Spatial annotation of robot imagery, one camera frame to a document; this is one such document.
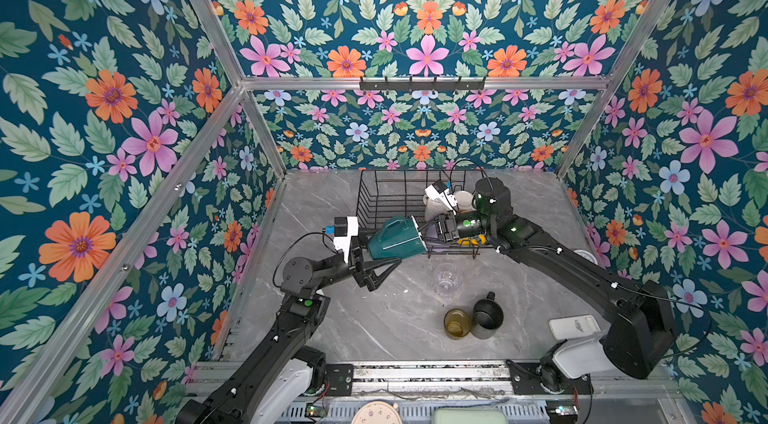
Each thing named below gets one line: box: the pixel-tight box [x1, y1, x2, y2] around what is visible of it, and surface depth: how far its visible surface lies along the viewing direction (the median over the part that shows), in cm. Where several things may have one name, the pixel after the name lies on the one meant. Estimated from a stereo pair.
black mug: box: [472, 291, 504, 340], surface depth 81 cm
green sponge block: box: [431, 407, 508, 424], surface depth 68 cm
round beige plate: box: [351, 402, 403, 424], surface depth 69 cm
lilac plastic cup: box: [432, 244, 457, 253], surface depth 98 cm
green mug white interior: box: [368, 215, 428, 260], surface depth 60 cm
